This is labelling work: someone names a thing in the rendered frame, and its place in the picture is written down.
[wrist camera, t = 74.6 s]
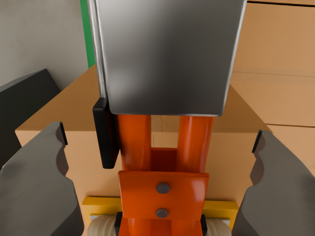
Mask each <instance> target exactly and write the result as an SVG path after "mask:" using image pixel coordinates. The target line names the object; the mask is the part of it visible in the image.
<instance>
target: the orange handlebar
mask: <svg viewBox="0 0 315 236"><path fill-rule="evenodd" d="M116 116H117V125H118V133H119V142H120V154H121V163H122V170H120V171H119V172H118V179H119V186H120V196H121V204H122V211H123V217H124V218H128V227H129V235H130V236H150V235H151V219H167V220H171V230H170V232H171V236H192V235H193V230H194V224H195V220H196V221H199V220H200V219H201V215H202V211H203V205H204V201H205V196H206V192H207V187H208V183H209V178H210V176H209V173H205V172H204V171H205V166H206V161H207V156H208V151H209V146H210V139H211V134H212V129H213V124H214V119H215V117H205V116H180V123H179V134H178V145H177V148H172V147H151V115H126V114H116Z"/></svg>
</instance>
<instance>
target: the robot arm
mask: <svg viewBox="0 0 315 236"><path fill-rule="evenodd" d="M66 145H68V142H67V138H66V134H65V131H64V127H63V123H62V121H61V122H58V121H54V122H52V123H51V124H49V125H48V126H47V127H46V128H45V129H43V130H42V131H41V132H40V133H38V134H37V135H36V136H35V137H34V138H32V139H31V140H30V141H29V142H27V143H26V144H25V145H24V146H23V147H22V148H21V149H19V150H18V151H17V152H16V153H15V154H14V155H13V156H12V157H11V158H10V160H9V161H8V162H7V163H6V164H5V166H4V167H3V168H2V169H1V171H0V236H82V234H83V232H84V222H83V217H82V213H81V209H80V205H79V202H78V198H77V194H76V191H75V187H74V183H73V181H72V180H71V179H69V178H67V177H66V173H67V172H68V169H69V167H68V163H67V159H66V155H65V152H64V148H65V147H66ZM252 153H254V156H255V158H256V161H255V163H254V166H253V168H252V171H251V173H250V179H251V181H252V183H253V186H251V187H249V188H247V190H246V193H245V195H244V198H243V200H242V202H241V205H240V207H239V210H238V212H237V215H236V218H235V222H234V225H233V229H232V236H315V177H314V176H313V174H312V173H311V172H310V171H309V169H308V168H307V167H306V166H305V165H304V163H303V162H302V161H301V160H300V159H299V158H298V157H297V156H296V155H295V154H294V153H293V152H292V151H290V150H289V149H288V148H287V147H286V146H285V145H284V144H283V143H282V142H281V141H280V140H279V139H278V138H277V137H275V136H274V135H273V134H272V133H271V132H270V131H267V130H259V131H258V134H257V136H256V140H255V143H254V146H253V149H252Z"/></svg>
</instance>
